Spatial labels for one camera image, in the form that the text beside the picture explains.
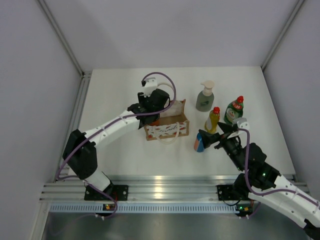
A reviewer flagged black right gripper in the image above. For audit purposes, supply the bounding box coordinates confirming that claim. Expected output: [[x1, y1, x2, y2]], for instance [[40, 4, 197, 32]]
[[198, 121, 245, 171]]

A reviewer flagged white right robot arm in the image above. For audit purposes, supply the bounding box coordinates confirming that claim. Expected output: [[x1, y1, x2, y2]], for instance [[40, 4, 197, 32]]
[[194, 118, 320, 240]]

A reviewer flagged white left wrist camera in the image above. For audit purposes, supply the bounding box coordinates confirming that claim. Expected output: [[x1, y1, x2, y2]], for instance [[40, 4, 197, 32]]
[[141, 77, 158, 98]]

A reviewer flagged yellow dish soap bottle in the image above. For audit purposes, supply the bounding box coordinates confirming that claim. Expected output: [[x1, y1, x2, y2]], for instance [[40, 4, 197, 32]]
[[204, 106, 220, 134]]

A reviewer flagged burlap watermelon canvas bag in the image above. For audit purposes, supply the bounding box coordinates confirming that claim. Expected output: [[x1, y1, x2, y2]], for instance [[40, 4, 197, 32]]
[[144, 99, 190, 145]]

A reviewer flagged large green dish soap bottle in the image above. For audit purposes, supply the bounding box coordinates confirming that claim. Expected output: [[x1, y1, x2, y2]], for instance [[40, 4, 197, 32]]
[[223, 95, 244, 125]]

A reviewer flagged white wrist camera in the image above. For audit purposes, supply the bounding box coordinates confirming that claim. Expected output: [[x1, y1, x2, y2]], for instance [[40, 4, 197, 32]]
[[141, 77, 158, 98], [232, 117, 250, 130]]

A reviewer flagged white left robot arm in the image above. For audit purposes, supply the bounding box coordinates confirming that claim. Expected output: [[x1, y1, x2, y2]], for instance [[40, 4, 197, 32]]
[[62, 88, 170, 200]]

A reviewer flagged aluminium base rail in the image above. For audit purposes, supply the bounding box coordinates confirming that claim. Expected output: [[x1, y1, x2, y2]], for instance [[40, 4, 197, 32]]
[[39, 174, 313, 202]]

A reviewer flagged blue orange pump bottle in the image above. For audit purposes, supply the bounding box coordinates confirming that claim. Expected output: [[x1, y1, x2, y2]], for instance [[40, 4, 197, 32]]
[[194, 131, 208, 153]]

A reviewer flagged grey-green pump soap bottle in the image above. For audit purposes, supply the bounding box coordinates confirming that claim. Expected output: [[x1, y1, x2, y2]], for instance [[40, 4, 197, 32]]
[[195, 80, 215, 112]]

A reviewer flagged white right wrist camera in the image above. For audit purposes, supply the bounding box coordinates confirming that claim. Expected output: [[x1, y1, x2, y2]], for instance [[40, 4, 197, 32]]
[[232, 117, 250, 130]]

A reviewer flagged white slotted cable duct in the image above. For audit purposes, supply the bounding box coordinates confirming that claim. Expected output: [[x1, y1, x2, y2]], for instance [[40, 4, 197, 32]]
[[49, 202, 254, 214]]

